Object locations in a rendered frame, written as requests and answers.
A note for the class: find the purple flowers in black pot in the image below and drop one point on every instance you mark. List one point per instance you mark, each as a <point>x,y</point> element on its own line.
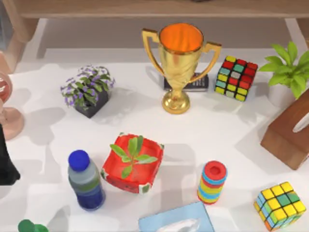
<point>88,89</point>

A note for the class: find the red square plant pot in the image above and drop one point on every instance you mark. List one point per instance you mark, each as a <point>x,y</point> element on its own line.
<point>131,166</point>

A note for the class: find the puzzle cube with yellow squares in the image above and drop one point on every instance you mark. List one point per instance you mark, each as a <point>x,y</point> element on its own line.
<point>280,205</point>

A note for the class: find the green plant in white pot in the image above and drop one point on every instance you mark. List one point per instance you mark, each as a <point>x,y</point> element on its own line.
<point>287,72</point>

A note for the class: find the stack of coloured rings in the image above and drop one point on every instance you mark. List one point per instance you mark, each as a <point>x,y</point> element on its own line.
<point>212,183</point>

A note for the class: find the wooden shelf unit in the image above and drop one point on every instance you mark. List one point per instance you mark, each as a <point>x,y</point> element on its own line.
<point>154,9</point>

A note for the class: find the green bottle cap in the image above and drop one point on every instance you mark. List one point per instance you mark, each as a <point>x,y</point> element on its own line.
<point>30,226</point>

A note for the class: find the brown wooden tissue box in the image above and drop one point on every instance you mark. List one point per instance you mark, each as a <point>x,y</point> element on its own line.
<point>287,137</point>

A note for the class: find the blue capped bottle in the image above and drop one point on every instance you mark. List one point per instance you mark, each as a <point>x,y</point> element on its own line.
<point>85,183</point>

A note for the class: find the light blue tissue box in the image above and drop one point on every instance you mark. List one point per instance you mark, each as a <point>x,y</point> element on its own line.
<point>176,220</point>

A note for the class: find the puzzle cube with red squares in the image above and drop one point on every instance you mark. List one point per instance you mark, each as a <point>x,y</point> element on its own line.
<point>235,78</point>

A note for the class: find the gold trophy cup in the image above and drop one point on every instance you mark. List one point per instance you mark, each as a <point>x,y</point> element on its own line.
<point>177,72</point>

